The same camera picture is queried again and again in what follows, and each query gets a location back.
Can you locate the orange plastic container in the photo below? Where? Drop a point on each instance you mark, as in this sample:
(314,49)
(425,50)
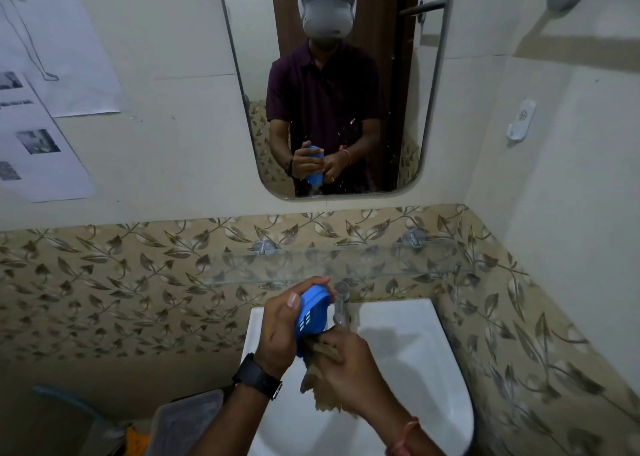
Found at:
(137,441)

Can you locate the wall mirror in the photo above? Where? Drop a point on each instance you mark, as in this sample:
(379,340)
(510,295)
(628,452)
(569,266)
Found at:
(330,85)

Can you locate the glass wall shelf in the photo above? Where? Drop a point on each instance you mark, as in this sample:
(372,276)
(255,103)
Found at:
(320,265)

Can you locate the chrome faucet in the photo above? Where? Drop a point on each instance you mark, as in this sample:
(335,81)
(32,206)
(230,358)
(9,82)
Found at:
(342,303)

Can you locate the person's left thumb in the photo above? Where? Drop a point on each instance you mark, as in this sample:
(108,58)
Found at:
(292,306)

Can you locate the blue soap dish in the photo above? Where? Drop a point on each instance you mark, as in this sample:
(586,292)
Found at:
(311,318)

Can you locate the person's right hand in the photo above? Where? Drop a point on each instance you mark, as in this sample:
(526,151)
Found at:
(357,373)

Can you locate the chrome shelf bracket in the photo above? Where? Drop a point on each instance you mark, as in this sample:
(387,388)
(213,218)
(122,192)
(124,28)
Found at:
(414,238)
(265,246)

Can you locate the person's right fingers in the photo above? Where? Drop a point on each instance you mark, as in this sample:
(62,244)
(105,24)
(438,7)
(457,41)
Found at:
(334,339)

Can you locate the brown cleaning cloth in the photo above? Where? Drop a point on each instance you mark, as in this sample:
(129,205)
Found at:
(322,388)

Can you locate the person's left hand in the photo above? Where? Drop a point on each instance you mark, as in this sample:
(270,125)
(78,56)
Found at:
(274,333)

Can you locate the black wristwatch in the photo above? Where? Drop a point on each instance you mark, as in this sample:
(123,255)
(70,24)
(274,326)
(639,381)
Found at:
(256,375)

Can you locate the white paper with photos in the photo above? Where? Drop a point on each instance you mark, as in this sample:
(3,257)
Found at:
(35,145)

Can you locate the white wall hook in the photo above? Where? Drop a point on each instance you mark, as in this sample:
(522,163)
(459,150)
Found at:
(521,120)

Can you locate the grey plastic bin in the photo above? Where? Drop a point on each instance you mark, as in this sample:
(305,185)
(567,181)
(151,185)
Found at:
(182,425)

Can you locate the white paper line drawing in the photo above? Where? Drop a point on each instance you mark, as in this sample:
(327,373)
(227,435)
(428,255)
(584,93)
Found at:
(55,45)

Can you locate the white ceramic sink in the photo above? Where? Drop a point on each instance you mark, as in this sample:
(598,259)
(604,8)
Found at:
(420,370)

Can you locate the person's left forearm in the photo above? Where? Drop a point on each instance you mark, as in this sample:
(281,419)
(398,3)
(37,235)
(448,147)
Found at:
(235,420)

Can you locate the person's right forearm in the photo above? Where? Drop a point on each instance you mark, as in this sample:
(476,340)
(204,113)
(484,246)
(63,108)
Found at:
(400,433)

